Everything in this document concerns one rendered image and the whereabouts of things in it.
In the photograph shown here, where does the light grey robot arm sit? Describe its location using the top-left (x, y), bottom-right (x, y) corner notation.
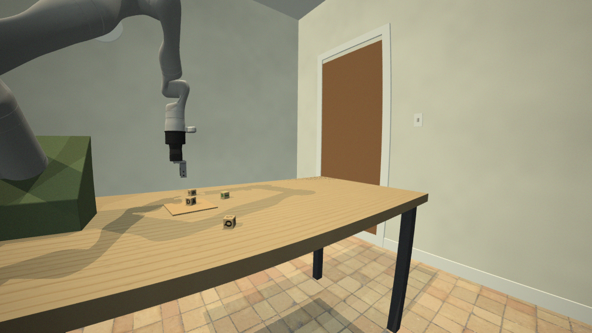
top-left (0, 0), bottom-right (190, 181)

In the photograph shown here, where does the tan flat mat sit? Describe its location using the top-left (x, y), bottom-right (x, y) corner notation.
top-left (164, 199), bottom-right (218, 216)

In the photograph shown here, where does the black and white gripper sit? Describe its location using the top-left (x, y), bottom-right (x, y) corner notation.
top-left (164, 118), bottom-right (196, 178)

